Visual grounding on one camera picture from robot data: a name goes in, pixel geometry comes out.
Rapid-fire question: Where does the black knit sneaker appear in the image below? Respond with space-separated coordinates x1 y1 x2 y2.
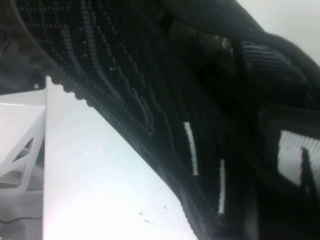
12 0 320 240

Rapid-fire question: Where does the white metal frame bracket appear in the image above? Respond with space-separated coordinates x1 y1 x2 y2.
0 89 48 240

